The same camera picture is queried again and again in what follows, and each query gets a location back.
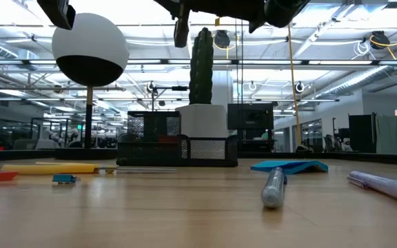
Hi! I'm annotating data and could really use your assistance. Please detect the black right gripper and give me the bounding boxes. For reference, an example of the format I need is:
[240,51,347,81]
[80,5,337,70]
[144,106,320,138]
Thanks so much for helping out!
[153,0,267,48]

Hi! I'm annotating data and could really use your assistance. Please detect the yellow handled scissors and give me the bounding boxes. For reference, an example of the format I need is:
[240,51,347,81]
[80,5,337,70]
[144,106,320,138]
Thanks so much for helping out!
[1,161,178,176]

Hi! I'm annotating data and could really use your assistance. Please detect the small blue binder clip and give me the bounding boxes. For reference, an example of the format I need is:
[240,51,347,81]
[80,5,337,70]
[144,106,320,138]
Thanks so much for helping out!
[52,174,79,185]

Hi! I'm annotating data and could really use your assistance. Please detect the blue cloth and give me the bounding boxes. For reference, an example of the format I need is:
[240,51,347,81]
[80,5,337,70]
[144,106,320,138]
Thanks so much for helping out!
[250,160,329,176]

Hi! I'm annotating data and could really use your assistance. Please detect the lilac pen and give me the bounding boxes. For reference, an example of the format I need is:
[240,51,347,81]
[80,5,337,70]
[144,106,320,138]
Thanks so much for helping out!
[346,170,397,207]

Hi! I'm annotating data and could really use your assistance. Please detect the black mesh desk organizer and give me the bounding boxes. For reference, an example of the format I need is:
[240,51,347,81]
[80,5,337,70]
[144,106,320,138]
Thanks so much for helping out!
[116,110,239,168]

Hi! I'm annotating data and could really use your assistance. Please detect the tall green cactus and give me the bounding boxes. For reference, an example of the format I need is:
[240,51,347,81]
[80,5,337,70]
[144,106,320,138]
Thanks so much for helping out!
[188,27,214,105]

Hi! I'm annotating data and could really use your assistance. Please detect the white globe table lamp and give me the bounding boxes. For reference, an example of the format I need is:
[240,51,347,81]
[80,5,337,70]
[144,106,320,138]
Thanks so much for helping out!
[51,12,130,160]

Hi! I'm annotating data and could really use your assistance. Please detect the pale green curtain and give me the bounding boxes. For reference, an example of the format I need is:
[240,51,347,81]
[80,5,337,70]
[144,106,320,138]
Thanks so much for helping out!
[376,114,397,155]

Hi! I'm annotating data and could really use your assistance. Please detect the yellow hanging cord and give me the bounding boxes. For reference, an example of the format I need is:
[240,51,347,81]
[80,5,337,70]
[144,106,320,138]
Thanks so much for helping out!
[287,23,303,147]

